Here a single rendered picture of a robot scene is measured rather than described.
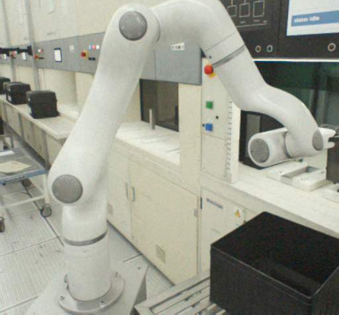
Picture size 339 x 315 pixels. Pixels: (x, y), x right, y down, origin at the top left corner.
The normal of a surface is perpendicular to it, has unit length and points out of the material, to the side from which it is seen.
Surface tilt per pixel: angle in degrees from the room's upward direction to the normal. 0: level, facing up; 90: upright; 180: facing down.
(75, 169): 68
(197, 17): 90
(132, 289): 0
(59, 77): 90
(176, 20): 103
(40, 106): 92
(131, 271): 0
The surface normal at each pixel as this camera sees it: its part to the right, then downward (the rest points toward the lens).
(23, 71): 0.57, 0.22
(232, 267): -0.73, 0.20
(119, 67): -0.24, 0.75
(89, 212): 0.29, -0.75
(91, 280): 0.34, 0.25
